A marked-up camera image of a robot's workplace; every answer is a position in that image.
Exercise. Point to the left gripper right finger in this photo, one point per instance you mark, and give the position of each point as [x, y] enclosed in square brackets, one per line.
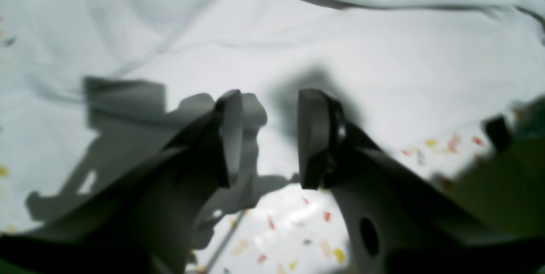
[396, 221]

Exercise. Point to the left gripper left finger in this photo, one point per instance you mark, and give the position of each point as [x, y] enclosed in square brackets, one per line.
[143, 223]

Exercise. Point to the white T-shirt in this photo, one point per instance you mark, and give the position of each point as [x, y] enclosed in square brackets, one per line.
[89, 88]

